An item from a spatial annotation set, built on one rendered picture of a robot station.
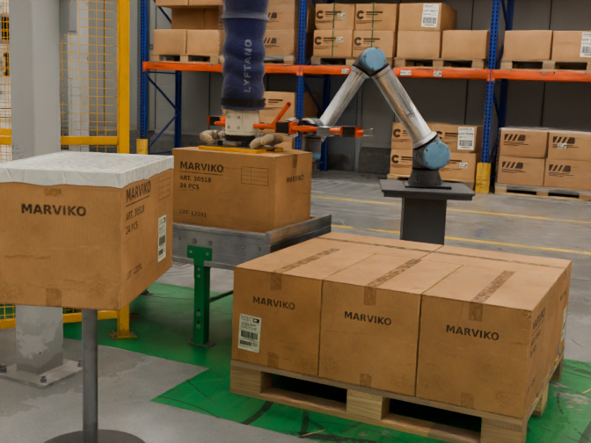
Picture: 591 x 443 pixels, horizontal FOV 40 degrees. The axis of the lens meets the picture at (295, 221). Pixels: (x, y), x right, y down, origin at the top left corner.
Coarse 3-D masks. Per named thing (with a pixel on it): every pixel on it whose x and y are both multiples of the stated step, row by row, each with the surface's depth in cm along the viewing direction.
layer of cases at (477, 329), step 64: (320, 256) 355; (384, 256) 360; (448, 256) 365; (512, 256) 371; (256, 320) 328; (320, 320) 316; (384, 320) 303; (448, 320) 292; (512, 320) 281; (384, 384) 306; (448, 384) 295; (512, 384) 284
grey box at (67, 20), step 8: (64, 0) 332; (72, 0) 333; (64, 8) 333; (72, 8) 334; (64, 16) 334; (72, 16) 334; (64, 24) 334; (72, 24) 335; (64, 32) 339; (72, 32) 337
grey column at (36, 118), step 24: (24, 0) 321; (48, 0) 328; (24, 24) 323; (48, 24) 329; (24, 48) 324; (48, 48) 330; (24, 72) 326; (48, 72) 332; (24, 96) 328; (48, 96) 333; (24, 120) 330; (48, 120) 335; (24, 144) 331; (48, 144) 336; (24, 312) 344; (48, 312) 346; (24, 336) 346; (48, 336) 348; (24, 360) 347; (48, 360) 350; (72, 360) 365; (48, 384) 337
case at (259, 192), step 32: (192, 160) 402; (224, 160) 394; (256, 160) 386; (288, 160) 393; (192, 192) 405; (224, 192) 396; (256, 192) 388; (288, 192) 396; (224, 224) 399; (256, 224) 391; (288, 224) 400
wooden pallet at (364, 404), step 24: (240, 384) 335; (264, 384) 334; (336, 384) 315; (312, 408) 321; (336, 408) 320; (360, 408) 312; (384, 408) 312; (456, 408) 294; (432, 432) 300; (456, 432) 301; (480, 432) 301; (504, 432) 288
